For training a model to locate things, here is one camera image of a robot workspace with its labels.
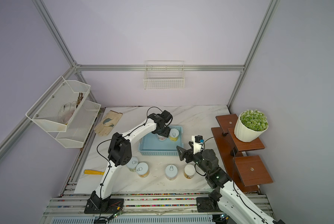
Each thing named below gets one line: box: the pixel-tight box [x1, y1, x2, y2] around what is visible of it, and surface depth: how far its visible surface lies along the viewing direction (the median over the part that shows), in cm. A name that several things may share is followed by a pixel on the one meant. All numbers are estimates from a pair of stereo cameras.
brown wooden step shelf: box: [210, 113, 274, 194], surface depth 74 cm
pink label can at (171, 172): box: [165, 164, 179, 181], surface depth 82 cm
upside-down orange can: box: [183, 163, 196, 180], surface depth 82 cm
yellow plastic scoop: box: [83, 169, 105, 175], surface depth 86 cm
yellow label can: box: [168, 128, 180, 142], surface depth 100 cm
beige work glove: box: [93, 110, 124, 137], surface depth 110 cm
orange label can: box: [135, 161, 150, 179], surface depth 84 cm
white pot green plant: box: [234, 109, 269, 143], surface depth 67 cm
